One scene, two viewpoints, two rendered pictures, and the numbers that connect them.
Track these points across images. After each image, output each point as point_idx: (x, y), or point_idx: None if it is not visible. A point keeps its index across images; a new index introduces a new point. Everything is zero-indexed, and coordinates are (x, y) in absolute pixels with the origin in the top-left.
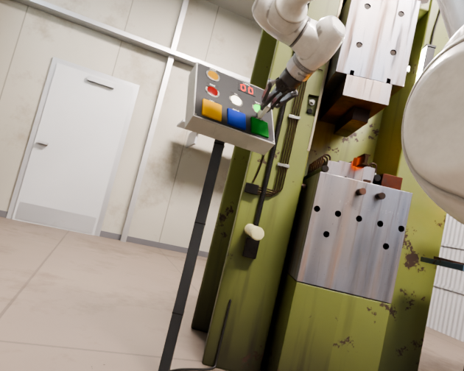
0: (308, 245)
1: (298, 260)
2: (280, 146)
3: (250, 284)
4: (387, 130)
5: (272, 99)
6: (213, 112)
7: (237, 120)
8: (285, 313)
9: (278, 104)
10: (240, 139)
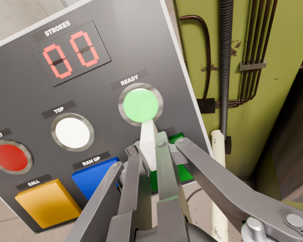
0: (302, 190)
1: (285, 181)
2: (241, 30)
3: (230, 156)
4: None
5: (156, 157)
6: (56, 213)
7: None
8: (269, 189)
9: (188, 170)
10: None
